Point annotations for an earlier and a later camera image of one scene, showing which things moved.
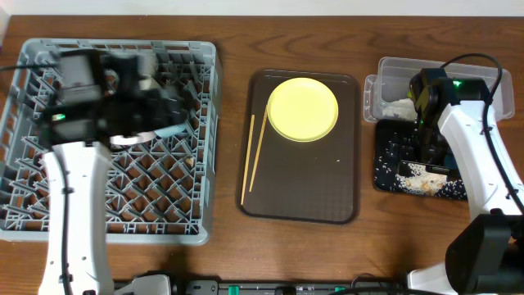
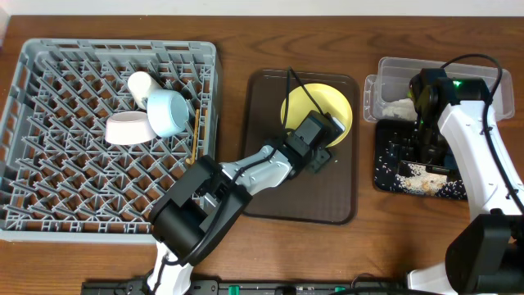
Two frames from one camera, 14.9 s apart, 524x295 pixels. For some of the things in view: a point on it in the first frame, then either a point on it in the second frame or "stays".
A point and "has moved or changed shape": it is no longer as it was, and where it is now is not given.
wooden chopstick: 248,154 -> 191,161
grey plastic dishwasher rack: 164,190 stays
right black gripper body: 435,151 stays
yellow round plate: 303,110 has moved or changed shape
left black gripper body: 164,110 -> 321,155
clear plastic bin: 387,94 stays
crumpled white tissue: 401,108 stays
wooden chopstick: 259,146 -> 205,131
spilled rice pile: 420,181 stays
